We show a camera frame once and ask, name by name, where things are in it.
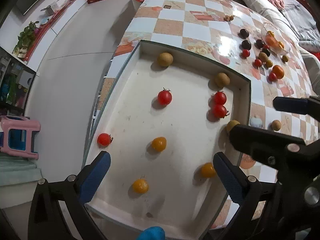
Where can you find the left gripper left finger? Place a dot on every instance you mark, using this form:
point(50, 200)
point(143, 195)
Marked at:
point(91, 176)

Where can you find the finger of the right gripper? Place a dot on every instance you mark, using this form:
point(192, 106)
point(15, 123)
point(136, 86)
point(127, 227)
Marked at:
point(267, 147)
point(304, 106)

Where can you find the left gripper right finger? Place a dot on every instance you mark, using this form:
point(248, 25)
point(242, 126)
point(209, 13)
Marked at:
point(233, 179)

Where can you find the orange cherry tomato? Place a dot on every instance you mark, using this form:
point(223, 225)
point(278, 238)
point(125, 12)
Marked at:
point(207, 170)

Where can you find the small red cherry tomato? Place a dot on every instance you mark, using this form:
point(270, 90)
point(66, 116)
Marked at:
point(104, 139)

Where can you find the brown longan fruit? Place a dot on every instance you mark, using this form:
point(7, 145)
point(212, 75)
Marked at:
point(231, 124)

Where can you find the yellow cherry tomato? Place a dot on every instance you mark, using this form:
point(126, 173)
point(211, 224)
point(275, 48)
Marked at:
point(140, 186)

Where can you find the small yellow tomato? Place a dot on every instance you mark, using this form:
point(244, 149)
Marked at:
point(159, 144)

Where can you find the large red tomato with stem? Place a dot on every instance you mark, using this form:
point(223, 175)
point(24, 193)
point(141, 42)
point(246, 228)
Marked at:
point(164, 97)

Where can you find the blue gloved left hand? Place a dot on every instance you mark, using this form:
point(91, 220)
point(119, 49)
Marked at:
point(152, 233)

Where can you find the brown longan near tomatoes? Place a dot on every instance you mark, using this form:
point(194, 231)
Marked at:
point(276, 125)

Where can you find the orange tangerine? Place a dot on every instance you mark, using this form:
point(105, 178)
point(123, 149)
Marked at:
point(278, 71)

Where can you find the small olive fruit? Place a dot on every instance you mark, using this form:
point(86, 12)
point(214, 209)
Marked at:
point(285, 58)

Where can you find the green-yellow kiwi fruit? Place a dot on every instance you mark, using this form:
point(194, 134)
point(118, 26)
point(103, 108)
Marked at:
point(263, 57)

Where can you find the dark purple grape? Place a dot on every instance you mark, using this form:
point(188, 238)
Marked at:
point(266, 51)
point(259, 43)
point(246, 44)

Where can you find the glass fruit bowl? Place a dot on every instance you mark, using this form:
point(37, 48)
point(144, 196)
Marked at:
point(273, 37)

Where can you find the dark grape with stem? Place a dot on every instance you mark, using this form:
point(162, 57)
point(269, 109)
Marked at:
point(244, 33)

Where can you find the white tray with green rim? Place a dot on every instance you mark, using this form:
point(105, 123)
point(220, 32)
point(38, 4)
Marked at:
point(179, 200)

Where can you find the pink plastic stool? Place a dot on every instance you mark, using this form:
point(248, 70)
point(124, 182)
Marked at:
point(18, 136)

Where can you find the longan in tray corner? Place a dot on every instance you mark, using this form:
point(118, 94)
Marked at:
point(165, 59)

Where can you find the potted green plant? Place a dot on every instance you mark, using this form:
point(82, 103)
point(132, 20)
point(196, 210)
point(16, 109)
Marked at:
point(26, 38)

